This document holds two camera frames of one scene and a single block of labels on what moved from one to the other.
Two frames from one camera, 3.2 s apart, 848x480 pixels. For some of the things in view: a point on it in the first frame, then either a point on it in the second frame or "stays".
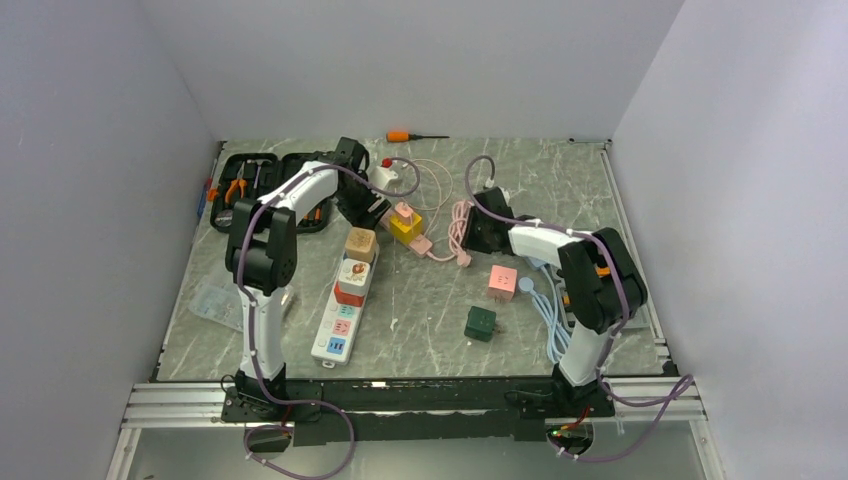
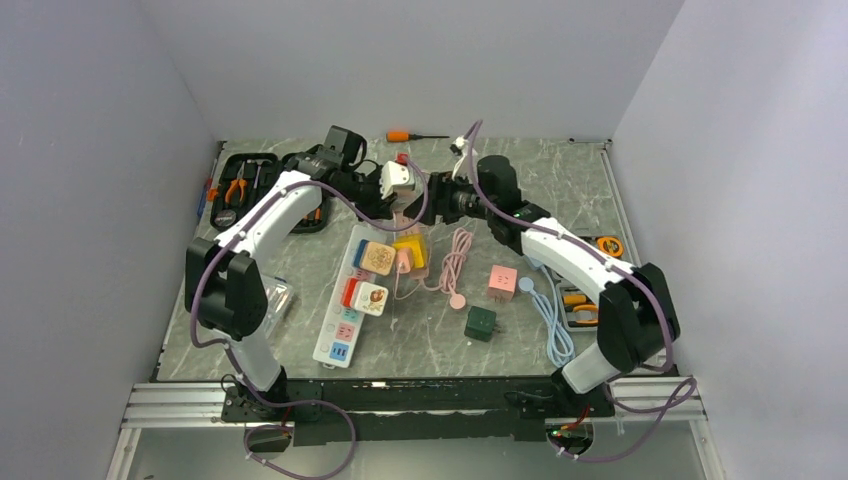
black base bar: (434, 410) stays
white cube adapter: (353, 276) -> (371, 299)
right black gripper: (469, 240) -> (440, 194)
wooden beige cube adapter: (361, 244) -> (378, 258)
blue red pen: (205, 190) stays
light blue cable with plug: (559, 342) stays
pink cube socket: (502, 284) stays
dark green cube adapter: (480, 323) stays
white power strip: (338, 335) stays
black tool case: (242, 177) stays
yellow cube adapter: (404, 233) -> (417, 244)
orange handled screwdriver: (402, 136) stays
